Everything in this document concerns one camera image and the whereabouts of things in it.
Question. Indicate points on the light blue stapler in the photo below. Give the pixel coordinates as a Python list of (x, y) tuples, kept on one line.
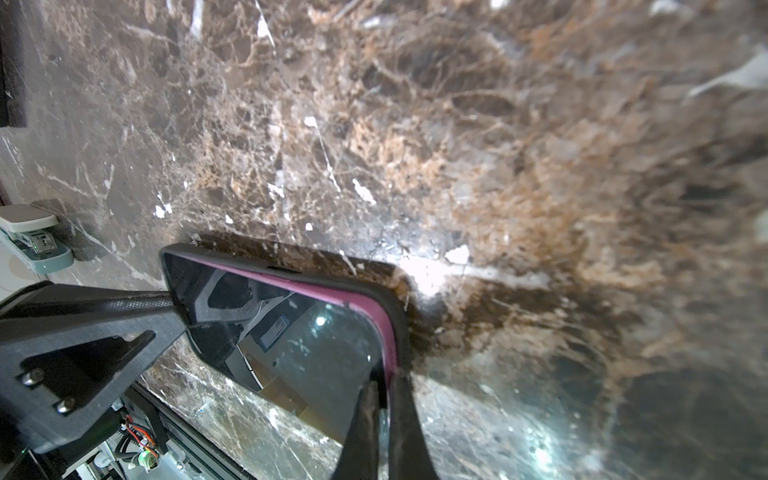
[(27, 231)]

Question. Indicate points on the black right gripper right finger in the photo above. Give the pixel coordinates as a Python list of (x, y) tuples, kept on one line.
[(409, 458)]

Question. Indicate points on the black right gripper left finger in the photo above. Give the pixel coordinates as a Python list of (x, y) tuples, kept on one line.
[(359, 457)]

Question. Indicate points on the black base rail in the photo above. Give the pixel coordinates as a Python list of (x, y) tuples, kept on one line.
[(188, 452)]

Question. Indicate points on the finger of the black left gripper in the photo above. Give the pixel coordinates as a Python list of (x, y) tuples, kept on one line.
[(68, 352)]

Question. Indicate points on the black phone with pink case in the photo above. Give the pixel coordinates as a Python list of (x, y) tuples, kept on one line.
[(306, 343)]

